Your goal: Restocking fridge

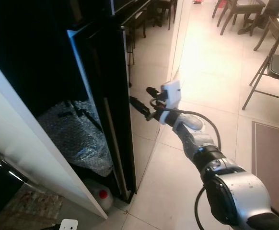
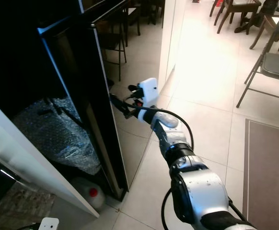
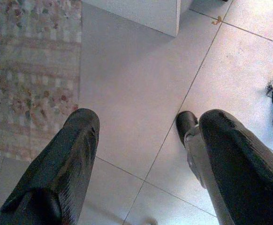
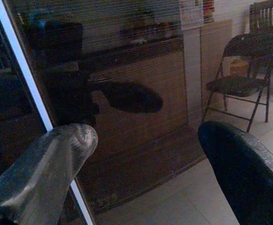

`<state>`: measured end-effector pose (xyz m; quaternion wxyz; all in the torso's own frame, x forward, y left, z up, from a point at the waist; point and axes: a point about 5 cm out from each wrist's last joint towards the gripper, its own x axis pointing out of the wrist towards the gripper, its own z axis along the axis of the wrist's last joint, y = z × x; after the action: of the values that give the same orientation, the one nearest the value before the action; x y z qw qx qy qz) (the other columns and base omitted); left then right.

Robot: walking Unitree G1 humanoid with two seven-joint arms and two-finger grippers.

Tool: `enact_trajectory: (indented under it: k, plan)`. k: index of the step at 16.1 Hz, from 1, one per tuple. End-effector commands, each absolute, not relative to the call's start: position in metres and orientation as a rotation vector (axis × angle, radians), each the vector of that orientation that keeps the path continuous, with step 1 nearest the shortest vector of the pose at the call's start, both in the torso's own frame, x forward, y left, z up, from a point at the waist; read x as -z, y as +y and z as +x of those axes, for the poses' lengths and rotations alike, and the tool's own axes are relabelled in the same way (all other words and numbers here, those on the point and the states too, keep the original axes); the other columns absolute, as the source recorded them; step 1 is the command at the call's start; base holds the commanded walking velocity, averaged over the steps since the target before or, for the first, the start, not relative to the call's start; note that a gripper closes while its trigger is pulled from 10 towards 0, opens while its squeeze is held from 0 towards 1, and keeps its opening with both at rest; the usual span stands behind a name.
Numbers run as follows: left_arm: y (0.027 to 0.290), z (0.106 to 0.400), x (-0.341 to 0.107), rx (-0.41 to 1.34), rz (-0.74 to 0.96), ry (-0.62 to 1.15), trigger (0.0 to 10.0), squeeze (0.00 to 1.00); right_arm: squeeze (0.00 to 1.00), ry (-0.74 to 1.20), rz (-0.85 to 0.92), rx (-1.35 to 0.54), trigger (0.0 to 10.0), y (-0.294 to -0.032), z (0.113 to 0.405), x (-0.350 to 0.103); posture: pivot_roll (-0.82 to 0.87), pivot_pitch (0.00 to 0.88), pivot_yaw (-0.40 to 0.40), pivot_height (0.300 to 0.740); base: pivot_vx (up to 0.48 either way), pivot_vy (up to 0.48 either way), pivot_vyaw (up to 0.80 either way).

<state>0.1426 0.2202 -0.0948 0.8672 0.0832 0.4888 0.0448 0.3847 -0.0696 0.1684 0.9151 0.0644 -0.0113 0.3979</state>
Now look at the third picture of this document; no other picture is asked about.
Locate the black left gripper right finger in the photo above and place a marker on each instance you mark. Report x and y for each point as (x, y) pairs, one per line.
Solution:
(239, 168)

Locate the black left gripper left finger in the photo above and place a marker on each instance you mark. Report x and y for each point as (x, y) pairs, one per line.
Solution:
(61, 168)

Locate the white fridge door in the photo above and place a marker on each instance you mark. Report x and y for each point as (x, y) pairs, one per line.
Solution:
(138, 11)

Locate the robot left leg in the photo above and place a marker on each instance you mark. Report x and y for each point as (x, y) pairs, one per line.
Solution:
(185, 124)

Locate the brown floral patterned rug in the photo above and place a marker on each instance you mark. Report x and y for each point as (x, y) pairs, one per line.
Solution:
(33, 58)

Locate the small orange floor scrap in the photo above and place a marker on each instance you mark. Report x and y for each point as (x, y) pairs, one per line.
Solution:
(217, 20)

